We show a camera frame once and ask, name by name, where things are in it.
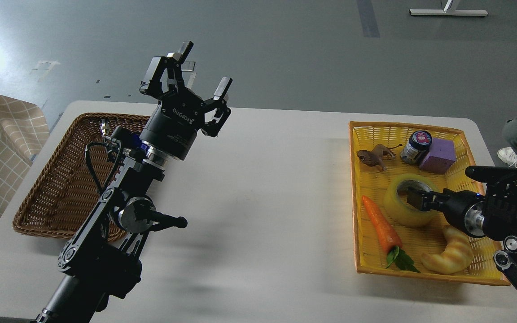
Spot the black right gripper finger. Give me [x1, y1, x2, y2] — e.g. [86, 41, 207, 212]
[407, 188, 438, 211]

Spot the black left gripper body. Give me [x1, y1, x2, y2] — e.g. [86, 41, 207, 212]
[140, 85, 214, 160]

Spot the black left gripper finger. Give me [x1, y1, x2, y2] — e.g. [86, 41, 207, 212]
[140, 41, 194, 100]
[201, 76, 232, 137]

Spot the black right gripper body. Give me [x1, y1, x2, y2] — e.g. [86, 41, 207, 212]
[434, 189, 485, 238]

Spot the yellow tape roll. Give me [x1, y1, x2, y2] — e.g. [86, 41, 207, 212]
[382, 174, 438, 228]

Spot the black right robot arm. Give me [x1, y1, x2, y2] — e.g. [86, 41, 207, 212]
[407, 166, 517, 290]

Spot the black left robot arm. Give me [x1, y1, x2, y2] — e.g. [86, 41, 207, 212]
[34, 41, 232, 323]

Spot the toy croissant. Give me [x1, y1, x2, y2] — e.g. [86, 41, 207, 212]
[420, 225, 473, 275]

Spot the purple foam cube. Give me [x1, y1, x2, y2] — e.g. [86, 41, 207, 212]
[419, 138, 457, 175]

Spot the orange toy carrot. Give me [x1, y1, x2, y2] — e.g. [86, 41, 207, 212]
[361, 196, 403, 253]

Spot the small dark jar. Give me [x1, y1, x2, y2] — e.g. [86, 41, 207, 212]
[400, 130, 433, 164]

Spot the yellow plastic basket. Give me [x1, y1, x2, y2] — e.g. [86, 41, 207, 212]
[349, 121, 510, 286]

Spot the brown toy lion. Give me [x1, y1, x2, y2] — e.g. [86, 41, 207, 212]
[356, 144, 402, 171]

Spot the white sneaker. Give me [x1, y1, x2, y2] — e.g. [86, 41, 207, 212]
[497, 147, 517, 168]

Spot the brown wicker basket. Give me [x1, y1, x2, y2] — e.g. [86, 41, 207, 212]
[12, 113, 148, 240]

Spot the white metal stand base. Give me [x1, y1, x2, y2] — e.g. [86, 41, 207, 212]
[408, 0, 489, 17]

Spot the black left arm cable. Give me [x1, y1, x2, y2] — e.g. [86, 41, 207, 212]
[85, 140, 122, 193]

